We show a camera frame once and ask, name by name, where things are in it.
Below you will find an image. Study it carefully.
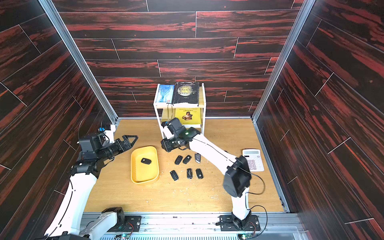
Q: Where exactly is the yellow storage tray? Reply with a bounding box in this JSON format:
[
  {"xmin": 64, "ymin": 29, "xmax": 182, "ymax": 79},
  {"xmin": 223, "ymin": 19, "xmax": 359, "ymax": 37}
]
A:
[{"xmin": 131, "ymin": 146, "xmax": 160, "ymax": 185}]

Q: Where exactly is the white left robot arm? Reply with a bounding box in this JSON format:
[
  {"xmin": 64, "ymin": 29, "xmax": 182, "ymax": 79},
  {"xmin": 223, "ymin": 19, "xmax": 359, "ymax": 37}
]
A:
[{"xmin": 43, "ymin": 133, "xmax": 138, "ymax": 240}]

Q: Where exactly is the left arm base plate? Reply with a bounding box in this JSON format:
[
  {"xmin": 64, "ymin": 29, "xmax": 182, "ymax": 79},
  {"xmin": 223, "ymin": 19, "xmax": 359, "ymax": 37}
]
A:
[{"xmin": 108, "ymin": 216, "xmax": 142, "ymax": 233}]

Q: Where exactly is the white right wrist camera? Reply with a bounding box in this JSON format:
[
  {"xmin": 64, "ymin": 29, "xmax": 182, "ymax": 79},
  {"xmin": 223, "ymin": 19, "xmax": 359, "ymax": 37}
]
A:
[{"xmin": 161, "ymin": 122, "xmax": 173, "ymax": 139}]

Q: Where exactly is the black car key with ring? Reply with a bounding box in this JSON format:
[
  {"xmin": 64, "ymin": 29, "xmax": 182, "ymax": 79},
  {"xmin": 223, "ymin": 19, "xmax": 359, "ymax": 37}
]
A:
[{"xmin": 195, "ymin": 153, "xmax": 201, "ymax": 164}]

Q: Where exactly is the white calculator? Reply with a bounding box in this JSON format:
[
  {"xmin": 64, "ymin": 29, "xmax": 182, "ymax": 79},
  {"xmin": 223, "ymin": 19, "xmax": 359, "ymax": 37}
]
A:
[{"xmin": 242, "ymin": 149, "xmax": 265, "ymax": 172}]

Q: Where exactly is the aluminium rail frame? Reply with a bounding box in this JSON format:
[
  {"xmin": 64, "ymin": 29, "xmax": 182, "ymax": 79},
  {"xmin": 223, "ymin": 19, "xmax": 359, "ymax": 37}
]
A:
[{"xmin": 81, "ymin": 212, "xmax": 309, "ymax": 240}]

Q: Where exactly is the black hardcover book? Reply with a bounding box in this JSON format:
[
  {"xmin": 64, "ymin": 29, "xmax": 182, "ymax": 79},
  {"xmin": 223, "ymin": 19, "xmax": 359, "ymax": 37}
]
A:
[{"xmin": 172, "ymin": 82, "xmax": 200, "ymax": 107}]

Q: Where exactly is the white metal shelf rack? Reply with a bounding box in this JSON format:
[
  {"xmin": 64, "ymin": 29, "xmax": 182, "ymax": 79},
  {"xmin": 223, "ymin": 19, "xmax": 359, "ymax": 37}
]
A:
[{"xmin": 154, "ymin": 82, "xmax": 207, "ymax": 137}]

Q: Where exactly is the black flip car key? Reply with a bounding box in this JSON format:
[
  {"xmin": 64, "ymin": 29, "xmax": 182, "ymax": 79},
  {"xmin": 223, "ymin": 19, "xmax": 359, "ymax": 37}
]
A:
[{"xmin": 170, "ymin": 170, "xmax": 179, "ymax": 181}]

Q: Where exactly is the yellow book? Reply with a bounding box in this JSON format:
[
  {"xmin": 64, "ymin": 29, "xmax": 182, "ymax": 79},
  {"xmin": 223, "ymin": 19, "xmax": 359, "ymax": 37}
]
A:
[{"xmin": 175, "ymin": 108, "xmax": 202, "ymax": 125}]

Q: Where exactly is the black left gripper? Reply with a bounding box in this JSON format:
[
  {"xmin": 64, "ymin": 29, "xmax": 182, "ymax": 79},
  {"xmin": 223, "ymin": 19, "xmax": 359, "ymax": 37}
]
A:
[{"xmin": 97, "ymin": 135, "xmax": 138, "ymax": 163}]

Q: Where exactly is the blue book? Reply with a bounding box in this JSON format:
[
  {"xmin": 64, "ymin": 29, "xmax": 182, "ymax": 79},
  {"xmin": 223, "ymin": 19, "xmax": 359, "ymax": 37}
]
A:
[{"xmin": 156, "ymin": 85, "xmax": 175, "ymax": 104}]

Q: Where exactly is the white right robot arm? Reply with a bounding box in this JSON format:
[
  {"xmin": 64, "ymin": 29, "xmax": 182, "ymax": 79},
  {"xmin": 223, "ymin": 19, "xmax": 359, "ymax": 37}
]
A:
[{"xmin": 161, "ymin": 118, "xmax": 252, "ymax": 231}]

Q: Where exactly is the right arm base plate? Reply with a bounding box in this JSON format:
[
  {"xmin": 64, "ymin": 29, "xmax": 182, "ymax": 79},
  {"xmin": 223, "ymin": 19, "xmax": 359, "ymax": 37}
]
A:
[{"xmin": 216, "ymin": 214, "xmax": 261, "ymax": 232}]

